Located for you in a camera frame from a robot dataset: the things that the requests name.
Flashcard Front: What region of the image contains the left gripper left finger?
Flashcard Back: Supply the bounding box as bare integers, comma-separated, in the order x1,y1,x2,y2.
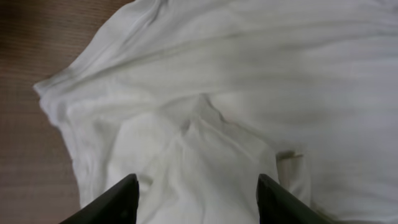
60,174,139,224

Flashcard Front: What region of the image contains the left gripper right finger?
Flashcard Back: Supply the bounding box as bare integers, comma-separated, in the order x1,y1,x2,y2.
256,174,331,224

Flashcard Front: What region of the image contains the white t-shirt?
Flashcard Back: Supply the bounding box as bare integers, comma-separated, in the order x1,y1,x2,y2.
34,0,397,223

